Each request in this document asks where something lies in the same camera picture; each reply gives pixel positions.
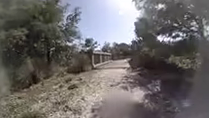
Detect dry grass verge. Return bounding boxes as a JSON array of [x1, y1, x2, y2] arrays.
[[0, 66, 106, 118]]

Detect dark trees and bushes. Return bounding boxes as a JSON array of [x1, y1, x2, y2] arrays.
[[124, 0, 209, 95]]

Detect row of green trees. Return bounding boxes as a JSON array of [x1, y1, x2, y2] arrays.
[[0, 0, 95, 92]]

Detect pale bridge railing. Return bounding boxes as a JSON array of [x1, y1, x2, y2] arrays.
[[90, 50, 113, 67]]

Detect distant row of trees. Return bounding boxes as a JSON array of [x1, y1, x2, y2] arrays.
[[100, 40, 141, 61]]

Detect pale dirt gravel path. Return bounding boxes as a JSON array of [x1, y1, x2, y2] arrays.
[[42, 56, 183, 118]]

